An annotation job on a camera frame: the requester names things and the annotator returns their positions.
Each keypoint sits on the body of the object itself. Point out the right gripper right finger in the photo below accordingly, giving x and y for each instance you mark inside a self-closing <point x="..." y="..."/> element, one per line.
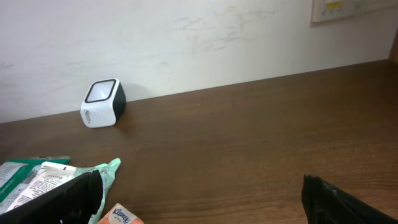
<point x="325" y="203"/>

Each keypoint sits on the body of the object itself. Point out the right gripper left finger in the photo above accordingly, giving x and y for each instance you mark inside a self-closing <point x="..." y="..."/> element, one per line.
<point x="73" y="202"/>

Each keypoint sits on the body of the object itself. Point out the orange Kleenex tissue pack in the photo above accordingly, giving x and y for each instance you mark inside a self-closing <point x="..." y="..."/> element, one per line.
<point x="120" y="215"/>

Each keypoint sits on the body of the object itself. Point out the white lotion tube gold cap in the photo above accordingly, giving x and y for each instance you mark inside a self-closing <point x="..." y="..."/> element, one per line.
<point x="41" y="179"/>

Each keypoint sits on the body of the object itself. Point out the mint green tissue pack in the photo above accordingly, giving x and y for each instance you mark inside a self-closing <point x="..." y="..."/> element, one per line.
<point x="108" y="175"/>

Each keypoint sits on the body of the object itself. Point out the green 3M wipes pack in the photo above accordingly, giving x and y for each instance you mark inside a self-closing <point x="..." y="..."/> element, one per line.
<point x="16" y="174"/>

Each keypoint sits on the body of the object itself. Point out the white barcode scanner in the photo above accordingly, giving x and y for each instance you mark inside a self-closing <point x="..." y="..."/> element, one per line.
<point x="103" y="104"/>

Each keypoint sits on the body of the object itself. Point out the wall outlet panel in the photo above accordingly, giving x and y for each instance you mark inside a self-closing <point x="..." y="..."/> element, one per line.
<point x="326" y="10"/>

